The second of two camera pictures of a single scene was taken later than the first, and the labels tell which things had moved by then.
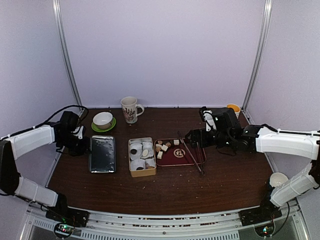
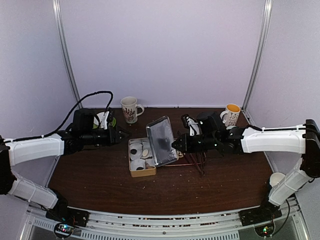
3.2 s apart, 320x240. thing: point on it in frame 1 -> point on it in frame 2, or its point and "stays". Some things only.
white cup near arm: [277, 178] stays
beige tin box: [142, 161] stays
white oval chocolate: [145, 152] stays
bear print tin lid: [102, 154] -> [161, 141]
